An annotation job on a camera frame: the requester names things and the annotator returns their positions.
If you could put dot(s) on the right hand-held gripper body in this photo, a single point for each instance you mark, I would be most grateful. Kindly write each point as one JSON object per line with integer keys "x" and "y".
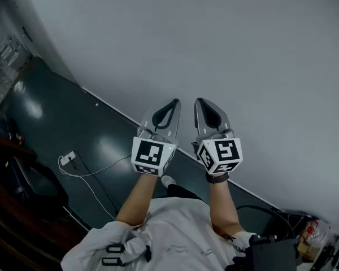
{"x": 227, "y": 151}

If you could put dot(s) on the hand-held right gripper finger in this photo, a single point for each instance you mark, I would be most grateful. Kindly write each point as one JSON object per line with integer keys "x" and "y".
{"x": 197, "y": 117}
{"x": 225, "y": 120}

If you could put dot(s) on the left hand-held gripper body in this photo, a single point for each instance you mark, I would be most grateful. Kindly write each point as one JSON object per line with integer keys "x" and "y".
{"x": 147, "y": 155}

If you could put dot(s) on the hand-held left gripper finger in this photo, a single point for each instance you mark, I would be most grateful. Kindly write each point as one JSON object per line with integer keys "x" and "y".
{"x": 147, "y": 120}
{"x": 175, "y": 117}

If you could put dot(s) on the person's left forearm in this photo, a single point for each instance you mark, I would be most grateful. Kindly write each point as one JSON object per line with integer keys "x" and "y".
{"x": 137, "y": 199}

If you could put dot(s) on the person's right forearm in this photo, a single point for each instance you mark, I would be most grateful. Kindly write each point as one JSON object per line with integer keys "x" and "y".
{"x": 223, "y": 205}

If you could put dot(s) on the black wristwatch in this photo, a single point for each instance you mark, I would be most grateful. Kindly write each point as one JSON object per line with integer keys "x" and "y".
{"x": 217, "y": 178}

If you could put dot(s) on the white shoe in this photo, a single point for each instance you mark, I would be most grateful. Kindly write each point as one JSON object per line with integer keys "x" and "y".
{"x": 167, "y": 181}

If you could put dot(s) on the person's black trousers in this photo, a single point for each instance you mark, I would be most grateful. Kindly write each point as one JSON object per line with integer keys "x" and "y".
{"x": 183, "y": 191}

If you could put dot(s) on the white power strip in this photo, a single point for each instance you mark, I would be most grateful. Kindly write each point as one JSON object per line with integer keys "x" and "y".
{"x": 67, "y": 158}

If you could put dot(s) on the person's white shirt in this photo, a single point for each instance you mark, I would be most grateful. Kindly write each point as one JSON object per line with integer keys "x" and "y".
{"x": 180, "y": 230}

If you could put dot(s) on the black hip-worn device box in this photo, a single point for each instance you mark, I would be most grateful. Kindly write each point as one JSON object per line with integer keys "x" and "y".
{"x": 271, "y": 254}

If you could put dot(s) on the plastic wrapped red item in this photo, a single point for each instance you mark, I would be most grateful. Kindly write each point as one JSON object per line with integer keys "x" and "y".
{"x": 310, "y": 230}

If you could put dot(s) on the small orange item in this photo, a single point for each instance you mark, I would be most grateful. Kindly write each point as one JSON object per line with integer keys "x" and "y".
{"x": 20, "y": 136}

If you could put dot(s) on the clear plastic sheeting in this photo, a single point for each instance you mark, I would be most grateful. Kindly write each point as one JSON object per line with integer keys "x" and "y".
{"x": 2, "y": 75}

